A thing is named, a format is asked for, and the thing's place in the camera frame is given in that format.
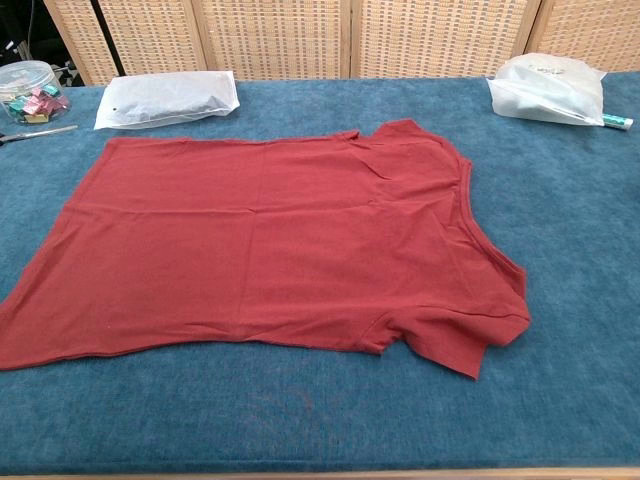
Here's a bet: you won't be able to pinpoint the crumpled white zip bag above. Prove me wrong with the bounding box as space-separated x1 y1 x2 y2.
486 52 608 126

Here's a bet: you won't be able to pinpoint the white plastic bag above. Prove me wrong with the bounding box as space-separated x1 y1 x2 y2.
93 70 241 131

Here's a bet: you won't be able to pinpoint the rattan folding screen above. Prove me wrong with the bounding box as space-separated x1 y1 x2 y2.
42 0 640 86

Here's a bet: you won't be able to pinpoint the red T-shirt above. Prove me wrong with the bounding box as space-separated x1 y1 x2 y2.
0 117 531 385

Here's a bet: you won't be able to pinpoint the black-handled scissors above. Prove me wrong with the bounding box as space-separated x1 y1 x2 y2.
0 124 79 147

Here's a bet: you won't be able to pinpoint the blue carpet table cover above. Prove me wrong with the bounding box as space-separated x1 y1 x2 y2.
0 71 640 475

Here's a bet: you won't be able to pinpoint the clear jar of clips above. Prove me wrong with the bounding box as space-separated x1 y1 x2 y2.
0 60 72 125

